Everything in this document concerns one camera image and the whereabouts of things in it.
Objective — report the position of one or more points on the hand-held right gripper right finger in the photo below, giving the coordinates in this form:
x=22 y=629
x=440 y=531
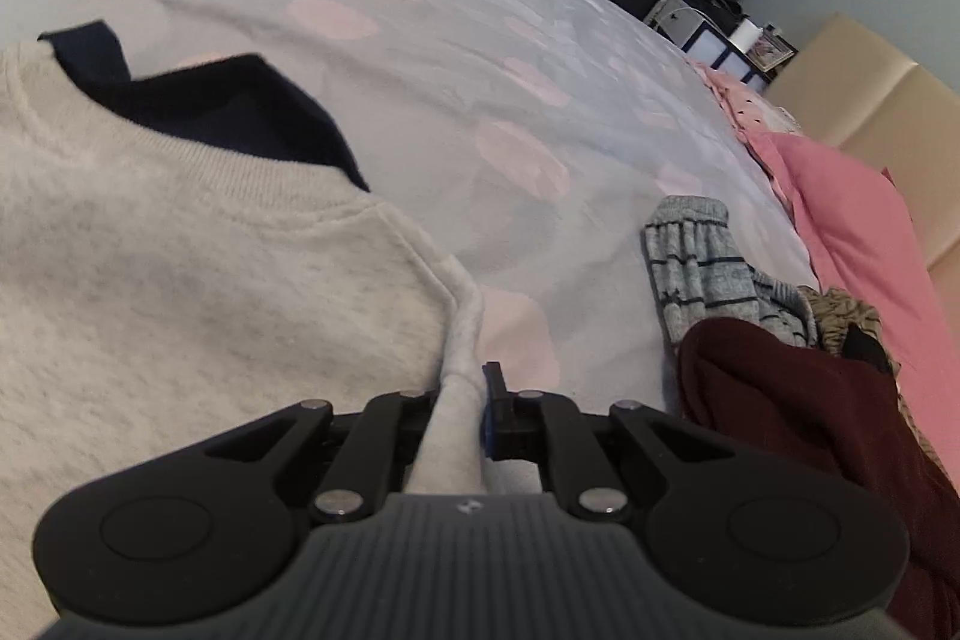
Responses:
x=493 y=415

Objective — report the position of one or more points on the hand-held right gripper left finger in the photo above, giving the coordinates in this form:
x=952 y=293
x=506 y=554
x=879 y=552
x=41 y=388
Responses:
x=412 y=422

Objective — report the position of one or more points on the light grey sweatshirt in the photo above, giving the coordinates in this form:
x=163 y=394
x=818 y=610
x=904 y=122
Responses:
x=187 y=310

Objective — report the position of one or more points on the grey striped garment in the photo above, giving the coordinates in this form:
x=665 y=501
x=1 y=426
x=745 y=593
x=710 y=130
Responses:
x=697 y=272

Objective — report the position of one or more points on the maroon garment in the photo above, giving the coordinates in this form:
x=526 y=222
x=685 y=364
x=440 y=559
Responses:
x=810 y=422

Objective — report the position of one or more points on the brown patterned garment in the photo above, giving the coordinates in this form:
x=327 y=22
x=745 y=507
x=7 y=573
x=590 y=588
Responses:
x=840 y=310

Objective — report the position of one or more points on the polka dot bed cover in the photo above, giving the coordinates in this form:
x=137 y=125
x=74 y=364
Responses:
x=450 y=48

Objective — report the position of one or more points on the dotted pink pillow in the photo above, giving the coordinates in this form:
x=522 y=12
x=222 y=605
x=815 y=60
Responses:
x=739 y=100

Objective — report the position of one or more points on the pink blanket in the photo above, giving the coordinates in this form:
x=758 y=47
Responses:
x=862 y=220

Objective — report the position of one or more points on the white shelf unit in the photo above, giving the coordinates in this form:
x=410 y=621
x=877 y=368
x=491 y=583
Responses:
x=705 y=44

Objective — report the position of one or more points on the beige headboard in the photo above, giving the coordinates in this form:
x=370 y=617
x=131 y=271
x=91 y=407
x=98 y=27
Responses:
x=885 y=85

